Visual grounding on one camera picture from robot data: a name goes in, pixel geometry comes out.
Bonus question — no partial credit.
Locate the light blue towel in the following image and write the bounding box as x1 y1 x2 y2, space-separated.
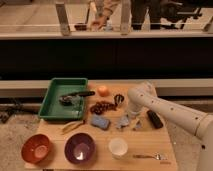
116 115 142 131

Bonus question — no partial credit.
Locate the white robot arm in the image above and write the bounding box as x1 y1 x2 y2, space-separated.
127 82 213 171

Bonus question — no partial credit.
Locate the dark metal cup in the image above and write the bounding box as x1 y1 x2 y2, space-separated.
114 94 124 106

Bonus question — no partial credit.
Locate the white cup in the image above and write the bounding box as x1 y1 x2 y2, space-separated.
108 138 128 159

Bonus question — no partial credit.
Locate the orange fruit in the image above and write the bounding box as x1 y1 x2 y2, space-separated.
97 86 109 97

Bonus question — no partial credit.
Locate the dark red grape bunch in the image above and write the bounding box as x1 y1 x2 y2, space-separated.
90 101 116 115

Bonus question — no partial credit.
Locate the blue sponge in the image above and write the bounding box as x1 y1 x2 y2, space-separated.
90 114 110 130

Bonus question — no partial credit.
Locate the green plastic tray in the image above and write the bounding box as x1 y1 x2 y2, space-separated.
39 78 88 121

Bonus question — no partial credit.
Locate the yellow banana toy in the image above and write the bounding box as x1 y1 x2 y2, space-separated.
61 120 85 134

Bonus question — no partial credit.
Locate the black rectangular block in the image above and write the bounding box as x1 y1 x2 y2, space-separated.
147 110 163 129

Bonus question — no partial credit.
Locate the purple bowl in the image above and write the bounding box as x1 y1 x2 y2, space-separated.
64 133 96 164

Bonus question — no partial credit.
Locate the person in background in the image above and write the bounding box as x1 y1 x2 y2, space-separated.
91 0 168 30

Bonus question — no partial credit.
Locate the metal spoon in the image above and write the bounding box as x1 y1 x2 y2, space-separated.
133 154 167 160

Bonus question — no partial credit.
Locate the red bowl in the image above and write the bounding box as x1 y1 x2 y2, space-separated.
21 134 51 164

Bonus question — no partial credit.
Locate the black machine in background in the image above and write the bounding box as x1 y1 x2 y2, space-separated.
161 0 202 29

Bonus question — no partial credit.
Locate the black tripod on floor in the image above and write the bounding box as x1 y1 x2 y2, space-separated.
0 99 41 124

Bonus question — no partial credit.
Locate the black handled metal ladle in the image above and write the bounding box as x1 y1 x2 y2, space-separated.
59 91 95 106

